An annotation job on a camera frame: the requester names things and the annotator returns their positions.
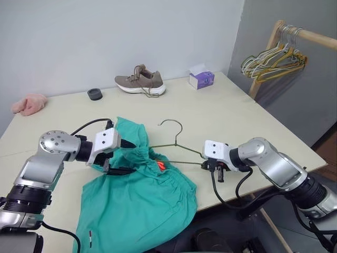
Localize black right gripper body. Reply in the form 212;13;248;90
203;158;230;172

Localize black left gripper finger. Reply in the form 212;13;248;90
107;168;134;177
120;139;138;150

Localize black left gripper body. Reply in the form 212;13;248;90
93;150;118;173

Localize green garment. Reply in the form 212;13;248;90
72;116;199;253

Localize olive wire hanger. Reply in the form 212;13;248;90
156;119;209;167

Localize black round lid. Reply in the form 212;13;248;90
87;88;103;102

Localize brown sneaker with white sole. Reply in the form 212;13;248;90
114;63;167;99

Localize dark rounded shape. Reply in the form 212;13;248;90
190;227;225;253

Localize purple and white tissue box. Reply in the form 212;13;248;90
188;63;215;91

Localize pink plush cloth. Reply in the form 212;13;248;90
11;92;48;117

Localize hangers on wooden rack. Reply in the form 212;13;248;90
254;26;309;84

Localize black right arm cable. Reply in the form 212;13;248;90
210;167;254;210

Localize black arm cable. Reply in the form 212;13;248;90
41;118;115;253
210;167;254;210

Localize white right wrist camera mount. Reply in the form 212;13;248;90
202;140;230;169

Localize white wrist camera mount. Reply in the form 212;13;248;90
202;140;230;169
86;128;123;166

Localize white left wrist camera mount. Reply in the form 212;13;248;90
86;128;123;166

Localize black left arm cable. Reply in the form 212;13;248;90
41;118;115;253

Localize black table frame bracket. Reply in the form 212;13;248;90
236;190;270;221

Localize white wire hanger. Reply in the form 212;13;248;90
240;25;285;79

